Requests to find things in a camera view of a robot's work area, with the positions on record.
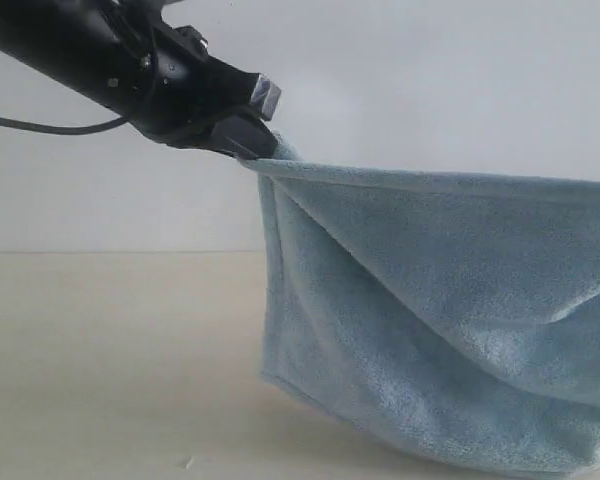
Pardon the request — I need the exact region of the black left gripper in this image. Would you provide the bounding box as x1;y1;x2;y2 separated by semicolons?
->
99;19;278;159

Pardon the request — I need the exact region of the light blue terry towel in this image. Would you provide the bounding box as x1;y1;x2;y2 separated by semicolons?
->
248;144;600;479

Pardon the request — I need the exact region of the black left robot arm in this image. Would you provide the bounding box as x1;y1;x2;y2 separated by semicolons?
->
0;0;281;160

